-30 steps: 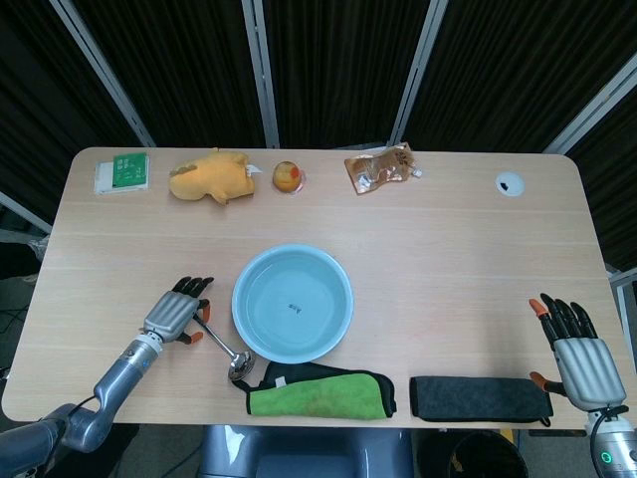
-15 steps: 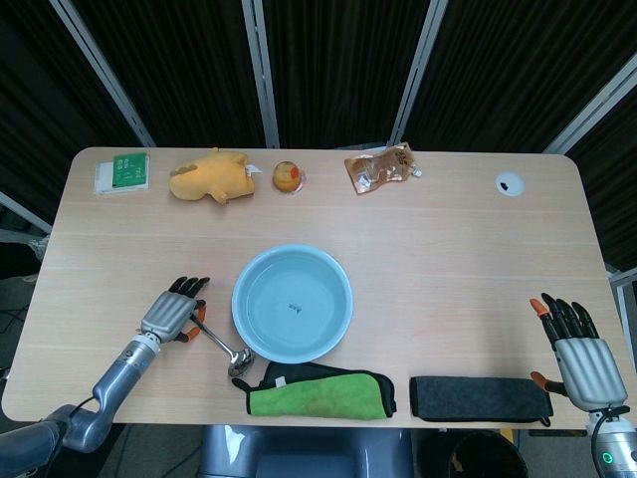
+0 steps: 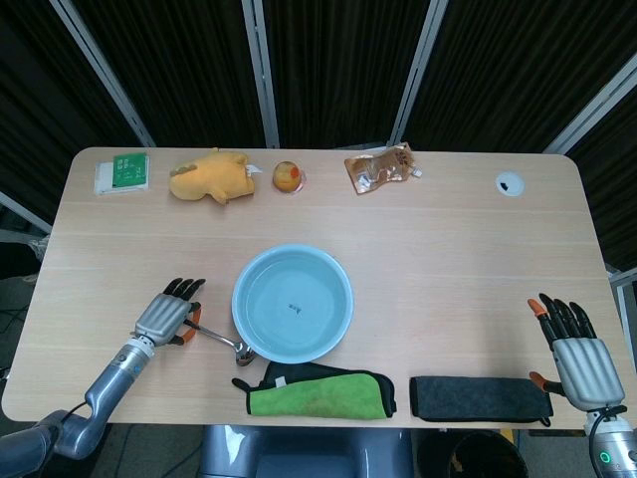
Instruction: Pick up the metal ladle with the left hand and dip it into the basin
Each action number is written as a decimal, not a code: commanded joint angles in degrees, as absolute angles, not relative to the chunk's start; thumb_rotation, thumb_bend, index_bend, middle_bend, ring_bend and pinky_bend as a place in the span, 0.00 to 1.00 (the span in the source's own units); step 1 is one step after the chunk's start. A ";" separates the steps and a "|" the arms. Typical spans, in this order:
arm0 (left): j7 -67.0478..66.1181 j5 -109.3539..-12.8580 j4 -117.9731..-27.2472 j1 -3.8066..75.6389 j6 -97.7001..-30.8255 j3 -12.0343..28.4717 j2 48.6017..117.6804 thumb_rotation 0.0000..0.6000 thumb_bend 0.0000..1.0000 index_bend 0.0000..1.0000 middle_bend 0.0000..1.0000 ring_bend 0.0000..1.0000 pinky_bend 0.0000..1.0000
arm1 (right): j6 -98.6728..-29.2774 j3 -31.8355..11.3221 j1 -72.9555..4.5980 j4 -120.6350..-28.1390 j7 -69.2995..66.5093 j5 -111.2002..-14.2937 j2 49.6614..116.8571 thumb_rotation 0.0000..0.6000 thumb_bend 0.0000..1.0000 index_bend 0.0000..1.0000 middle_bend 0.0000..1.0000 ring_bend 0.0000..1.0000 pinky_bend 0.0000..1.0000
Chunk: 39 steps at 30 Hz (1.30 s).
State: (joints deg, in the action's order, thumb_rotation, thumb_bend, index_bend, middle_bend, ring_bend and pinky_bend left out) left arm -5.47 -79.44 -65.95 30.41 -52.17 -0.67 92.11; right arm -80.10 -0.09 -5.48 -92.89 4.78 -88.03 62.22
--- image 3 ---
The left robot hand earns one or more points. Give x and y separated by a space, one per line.
164 316

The light blue bowl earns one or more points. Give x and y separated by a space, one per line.
293 304

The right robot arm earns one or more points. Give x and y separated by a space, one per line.
609 440

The orange fruit jelly cup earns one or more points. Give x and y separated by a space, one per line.
286 176

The black waste bin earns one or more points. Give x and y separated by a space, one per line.
485 455

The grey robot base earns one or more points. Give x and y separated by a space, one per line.
303 450

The yellow plush toy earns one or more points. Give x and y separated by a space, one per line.
211 180

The dark grey folded cloth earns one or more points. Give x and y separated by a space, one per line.
478 401

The green microfiber cloth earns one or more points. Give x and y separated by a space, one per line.
328 398

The silver metal ladle spoon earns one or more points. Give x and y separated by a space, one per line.
224 340

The green and white packet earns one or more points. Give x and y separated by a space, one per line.
122 173

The brown sauce pouch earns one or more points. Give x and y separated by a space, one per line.
380 169

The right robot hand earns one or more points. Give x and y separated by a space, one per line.
579 356

